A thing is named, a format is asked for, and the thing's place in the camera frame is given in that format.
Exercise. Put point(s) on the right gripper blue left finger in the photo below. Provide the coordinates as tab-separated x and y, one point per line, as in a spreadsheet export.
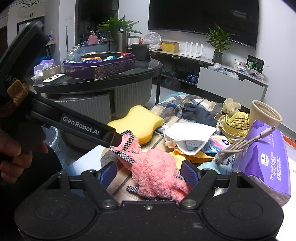
107	174

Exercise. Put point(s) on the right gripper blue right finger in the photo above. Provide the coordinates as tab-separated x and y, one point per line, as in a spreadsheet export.
190	173

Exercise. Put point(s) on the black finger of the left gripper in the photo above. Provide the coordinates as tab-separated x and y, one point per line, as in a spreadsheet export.
70	121

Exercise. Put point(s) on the dark navy sock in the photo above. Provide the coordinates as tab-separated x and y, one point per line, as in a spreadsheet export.
198	114

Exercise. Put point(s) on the yellow knitted towel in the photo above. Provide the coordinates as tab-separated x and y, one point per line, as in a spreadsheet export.
235	127

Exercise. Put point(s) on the person's left hand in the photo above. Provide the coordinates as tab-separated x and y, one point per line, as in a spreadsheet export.
18	164

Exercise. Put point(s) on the light blue fluffy cloth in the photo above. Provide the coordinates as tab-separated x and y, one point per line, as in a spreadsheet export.
222	169

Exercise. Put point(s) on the tape roll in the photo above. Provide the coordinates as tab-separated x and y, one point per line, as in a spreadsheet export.
50	71

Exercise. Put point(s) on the white face mask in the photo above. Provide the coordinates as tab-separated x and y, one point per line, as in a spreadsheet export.
187	137

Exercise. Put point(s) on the blue pink packet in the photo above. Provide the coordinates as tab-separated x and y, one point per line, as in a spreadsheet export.
215	144

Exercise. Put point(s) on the round black glass table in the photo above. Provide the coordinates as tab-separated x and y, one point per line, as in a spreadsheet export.
105	99

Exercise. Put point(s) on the purple patterned tray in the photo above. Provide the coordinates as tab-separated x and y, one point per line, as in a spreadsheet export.
100	70

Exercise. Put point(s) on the yellow sponge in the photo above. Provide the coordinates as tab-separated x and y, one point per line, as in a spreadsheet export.
140	121

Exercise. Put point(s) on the plaid blue beige cloth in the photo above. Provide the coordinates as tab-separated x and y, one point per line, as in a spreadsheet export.
171	109

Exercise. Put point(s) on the pale yellow plastic glove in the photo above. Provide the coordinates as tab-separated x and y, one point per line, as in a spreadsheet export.
230	107

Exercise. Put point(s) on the purple tissue pack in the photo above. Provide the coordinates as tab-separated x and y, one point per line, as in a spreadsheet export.
265	162

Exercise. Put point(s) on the beige paper cup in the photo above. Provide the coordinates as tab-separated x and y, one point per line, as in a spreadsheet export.
265	113

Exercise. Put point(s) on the white tv cabinet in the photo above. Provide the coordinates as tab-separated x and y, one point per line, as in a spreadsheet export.
194	71

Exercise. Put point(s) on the potted plant on table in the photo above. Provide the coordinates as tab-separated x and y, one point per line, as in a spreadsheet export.
115	24

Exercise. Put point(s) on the steel thermos bottle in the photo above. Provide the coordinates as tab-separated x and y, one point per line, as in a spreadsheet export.
122	41

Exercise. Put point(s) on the white wifi router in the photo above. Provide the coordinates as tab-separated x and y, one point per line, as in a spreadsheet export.
193	51

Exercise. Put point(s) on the black green sign card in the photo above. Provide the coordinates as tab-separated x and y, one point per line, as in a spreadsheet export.
255	64

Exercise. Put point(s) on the yellow box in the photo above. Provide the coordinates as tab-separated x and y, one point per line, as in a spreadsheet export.
170	46

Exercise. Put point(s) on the clear plastic bag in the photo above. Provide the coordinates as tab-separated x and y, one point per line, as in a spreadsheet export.
153	40

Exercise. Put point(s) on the potted plant on cabinet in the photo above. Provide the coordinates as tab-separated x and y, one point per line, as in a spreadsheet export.
220	40

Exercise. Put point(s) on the large black television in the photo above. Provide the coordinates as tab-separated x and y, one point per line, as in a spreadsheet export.
239	18

